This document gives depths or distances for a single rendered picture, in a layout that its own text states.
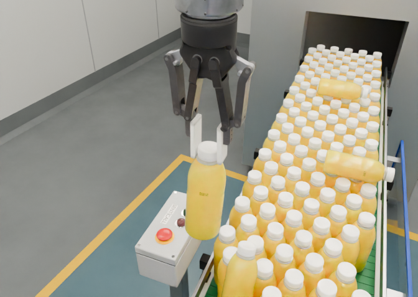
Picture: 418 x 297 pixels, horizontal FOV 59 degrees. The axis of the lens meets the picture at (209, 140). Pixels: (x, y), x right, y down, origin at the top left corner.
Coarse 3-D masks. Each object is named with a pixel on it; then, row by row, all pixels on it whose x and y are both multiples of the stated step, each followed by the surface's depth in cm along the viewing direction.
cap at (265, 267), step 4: (260, 260) 82; (264, 260) 82; (268, 260) 82; (260, 264) 81; (264, 264) 81; (268, 264) 81; (272, 264) 81; (260, 268) 80; (264, 268) 80; (268, 268) 80; (272, 268) 80; (260, 272) 80; (264, 272) 79; (268, 272) 79; (260, 276) 81; (264, 276) 80; (268, 276) 80
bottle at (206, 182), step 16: (192, 176) 62; (208, 176) 60; (224, 176) 62; (192, 192) 63; (208, 192) 62; (224, 192) 65; (192, 208) 64; (208, 208) 63; (192, 224) 66; (208, 224) 65
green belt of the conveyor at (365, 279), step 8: (376, 192) 126; (376, 208) 120; (376, 216) 117; (376, 224) 115; (368, 264) 102; (360, 272) 100; (368, 272) 100; (360, 280) 98; (368, 280) 98; (208, 288) 96; (216, 288) 96; (360, 288) 96; (368, 288) 96; (208, 296) 94; (216, 296) 94
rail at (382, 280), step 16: (384, 80) 184; (384, 96) 169; (384, 112) 156; (384, 128) 145; (384, 144) 136; (384, 160) 128; (384, 192) 115; (384, 208) 109; (384, 224) 104; (384, 240) 99; (384, 256) 95; (384, 272) 91; (384, 288) 87
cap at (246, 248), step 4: (240, 244) 78; (244, 244) 78; (248, 244) 79; (252, 244) 79; (240, 248) 77; (244, 248) 77; (248, 248) 77; (252, 248) 77; (240, 252) 77; (244, 252) 77; (248, 252) 77; (252, 252) 77; (244, 256) 77; (248, 256) 77; (252, 256) 77
